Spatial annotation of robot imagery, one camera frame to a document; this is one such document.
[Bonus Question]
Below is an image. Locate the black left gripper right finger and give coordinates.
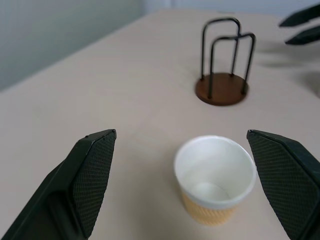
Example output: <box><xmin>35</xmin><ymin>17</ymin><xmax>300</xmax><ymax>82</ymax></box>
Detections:
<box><xmin>246</xmin><ymin>129</ymin><xmax>320</xmax><ymax>240</ymax></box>

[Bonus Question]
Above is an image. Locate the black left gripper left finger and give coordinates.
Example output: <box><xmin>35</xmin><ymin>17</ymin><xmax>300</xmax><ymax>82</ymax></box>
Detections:
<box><xmin>0</xmin><ymin>128</ymin><xmax>118</xmax><ymax>240</ymax></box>

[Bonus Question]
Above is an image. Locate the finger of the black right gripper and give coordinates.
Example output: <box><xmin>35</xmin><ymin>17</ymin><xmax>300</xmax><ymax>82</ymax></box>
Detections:
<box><xmin>278</xmin><ymin>4</ymin><xmax>320</xmax><ymax>28</ymax></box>
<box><xmin>284</xmin><ymin>24</ymin><xmax>320</xmax><ymax>46</ymax></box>

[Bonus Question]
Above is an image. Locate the tan white ribbed paper cup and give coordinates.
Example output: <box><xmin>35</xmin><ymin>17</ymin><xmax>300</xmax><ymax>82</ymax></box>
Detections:
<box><xmin>173</xmin><ymin>135</ymin><xmax>258</xmax><ymax>227</ymax></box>

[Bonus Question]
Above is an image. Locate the wire cup holder wooden base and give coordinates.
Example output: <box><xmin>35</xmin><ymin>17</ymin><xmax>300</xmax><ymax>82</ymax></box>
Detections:
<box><xmin>194</xmin><ymin>16</ymin><xmax>257</xmax><ymax>107</ymax></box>

